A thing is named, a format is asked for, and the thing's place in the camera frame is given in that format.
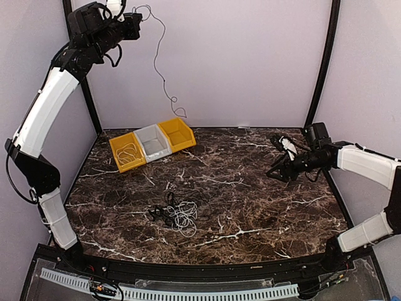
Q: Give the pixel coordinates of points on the right yellow plastic bin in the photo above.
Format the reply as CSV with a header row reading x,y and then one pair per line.
x,y
179,135

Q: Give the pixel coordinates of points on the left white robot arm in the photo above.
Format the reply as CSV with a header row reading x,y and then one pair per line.
x,y
96,29

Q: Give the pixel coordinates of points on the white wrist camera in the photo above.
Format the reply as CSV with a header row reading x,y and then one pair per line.
x,y
284,144
115,8

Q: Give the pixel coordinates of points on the white slotted cable duct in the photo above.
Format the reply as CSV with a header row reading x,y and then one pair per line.
x,y
148,290

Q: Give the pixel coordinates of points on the yellow plastic bin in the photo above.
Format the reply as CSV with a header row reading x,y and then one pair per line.
x,y
179,135
127,152

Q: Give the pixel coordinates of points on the left yellow plastic bin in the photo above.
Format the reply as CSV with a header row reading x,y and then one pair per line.
x,y
127,152

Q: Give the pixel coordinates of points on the left black frame post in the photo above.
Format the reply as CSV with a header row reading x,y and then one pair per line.
x,y
67,8

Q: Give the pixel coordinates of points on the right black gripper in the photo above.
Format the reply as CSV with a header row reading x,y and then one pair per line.
x,y
288,165

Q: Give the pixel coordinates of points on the black frame post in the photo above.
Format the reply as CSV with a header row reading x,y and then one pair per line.
x,y
67,8
325,61

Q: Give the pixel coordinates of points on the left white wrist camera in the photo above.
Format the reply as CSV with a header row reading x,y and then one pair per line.
x,y
115,8

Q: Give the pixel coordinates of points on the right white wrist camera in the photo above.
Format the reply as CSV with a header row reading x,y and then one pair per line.
x,y
284,144

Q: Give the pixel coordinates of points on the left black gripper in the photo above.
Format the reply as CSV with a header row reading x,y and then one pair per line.
x,y
134,19

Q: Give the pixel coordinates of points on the black front rail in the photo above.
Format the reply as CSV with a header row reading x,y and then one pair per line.
x,y
304,270

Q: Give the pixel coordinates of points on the right black frame post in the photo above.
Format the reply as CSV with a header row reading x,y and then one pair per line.
x,y
325,61

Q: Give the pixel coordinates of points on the grey plastic bin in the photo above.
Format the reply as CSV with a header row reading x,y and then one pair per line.
x,y
153,142

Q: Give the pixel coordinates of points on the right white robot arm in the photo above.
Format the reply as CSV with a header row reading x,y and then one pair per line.
x,y
322,153

